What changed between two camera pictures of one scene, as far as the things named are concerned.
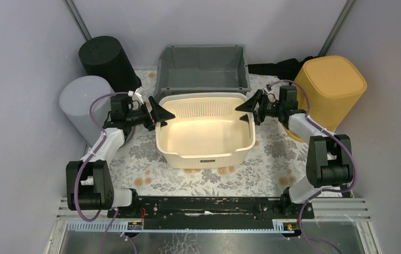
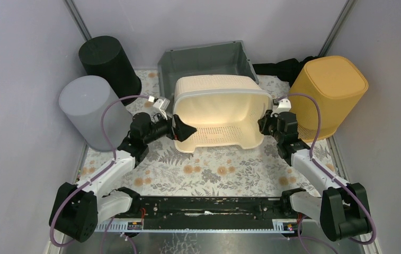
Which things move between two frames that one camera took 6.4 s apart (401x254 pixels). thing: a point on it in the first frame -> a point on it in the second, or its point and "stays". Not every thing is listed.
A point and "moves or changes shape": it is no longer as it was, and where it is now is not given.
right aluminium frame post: (345, 11) stays
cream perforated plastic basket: (206, 132) moves or changes shape
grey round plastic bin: (76, 99) stays
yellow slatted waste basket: (335, 85) stays
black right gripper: (250, 105) -> (263, 122)
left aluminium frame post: (72, 8) stays
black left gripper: (150, 114) -> (174, 127)
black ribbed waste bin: (104, 56) stays
